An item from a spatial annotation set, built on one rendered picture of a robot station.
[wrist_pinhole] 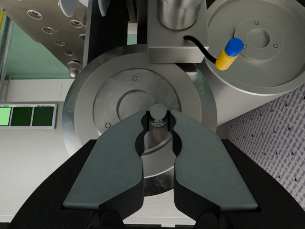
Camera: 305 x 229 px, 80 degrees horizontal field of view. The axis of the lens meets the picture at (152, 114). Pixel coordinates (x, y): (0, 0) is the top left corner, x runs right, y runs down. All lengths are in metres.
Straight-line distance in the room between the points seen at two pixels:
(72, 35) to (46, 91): 3.06
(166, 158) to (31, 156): 0.48
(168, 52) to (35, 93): 3.48
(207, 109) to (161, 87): 0.05
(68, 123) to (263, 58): 0.20
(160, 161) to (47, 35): 0.41
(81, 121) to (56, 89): 3.28
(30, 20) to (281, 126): 0.47
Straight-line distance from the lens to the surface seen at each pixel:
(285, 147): 0.28
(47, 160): 0.58
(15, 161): 0.62
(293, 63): 0.23
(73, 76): 0.58
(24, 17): 0.47
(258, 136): 0.34
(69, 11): 0.25
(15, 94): 3.80
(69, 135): 0.19
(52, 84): 3.51
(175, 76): 0.17
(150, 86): 0.16
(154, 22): 0.17
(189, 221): 0.53
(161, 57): 0.17
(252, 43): 0.22
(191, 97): 0.17
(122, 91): 0.16
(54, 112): 0.58
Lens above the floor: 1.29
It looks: 12 degrees down
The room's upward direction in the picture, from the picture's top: 180 degrees counter-clockwise
